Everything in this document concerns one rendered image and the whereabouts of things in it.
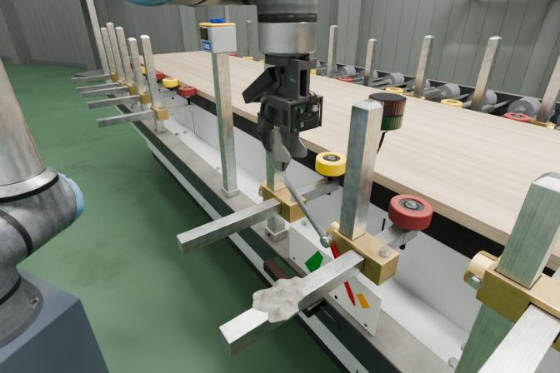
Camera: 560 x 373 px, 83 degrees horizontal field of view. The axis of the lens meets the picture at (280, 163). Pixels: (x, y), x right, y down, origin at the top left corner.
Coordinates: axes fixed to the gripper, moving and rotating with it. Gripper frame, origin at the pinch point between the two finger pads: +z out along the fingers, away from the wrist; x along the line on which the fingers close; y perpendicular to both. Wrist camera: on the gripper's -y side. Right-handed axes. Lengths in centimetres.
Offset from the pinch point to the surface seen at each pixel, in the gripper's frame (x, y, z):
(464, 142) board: 63, 6, 9
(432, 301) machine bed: 28, 22, 35
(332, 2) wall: 332, -328, -37
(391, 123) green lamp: 11.0, 15.2, -9.8
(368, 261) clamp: 5.3, 18.9, 13.3
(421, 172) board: 35.1, 9.4, 9.1
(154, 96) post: 7, -111, 10
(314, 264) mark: 5.3, 5.5, 24.2
